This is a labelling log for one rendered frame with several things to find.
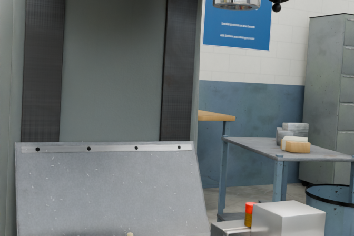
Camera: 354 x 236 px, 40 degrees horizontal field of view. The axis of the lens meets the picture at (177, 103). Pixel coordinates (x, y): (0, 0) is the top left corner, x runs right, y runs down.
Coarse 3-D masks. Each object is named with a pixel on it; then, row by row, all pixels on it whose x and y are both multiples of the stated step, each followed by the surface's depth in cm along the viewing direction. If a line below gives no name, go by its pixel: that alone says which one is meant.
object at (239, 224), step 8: (216, 224) 55; (224, 224) 55; (232, 224) 55; (240, 224) 56; (208, 232) 65; (216, 232) 55; (224, 232) 53; (232, 232) 53; (240, 232) 54; (248, 232) 54
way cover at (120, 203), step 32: (32, 160) 75; (64, 160) 77; (96, 160) 80; (128, 160) 82; (160, 160) 85; (192, 160) 87; (32, 192) 73; (64, 192) 76; (96, 192) 78; (128, 192) 80; (160, 192) 82; (192, 192) 85; (32, 224) 72; (64, 224) 74; (96, 224) 76; (128, 224) 78; (160, 224) 80; (192, 224) 82
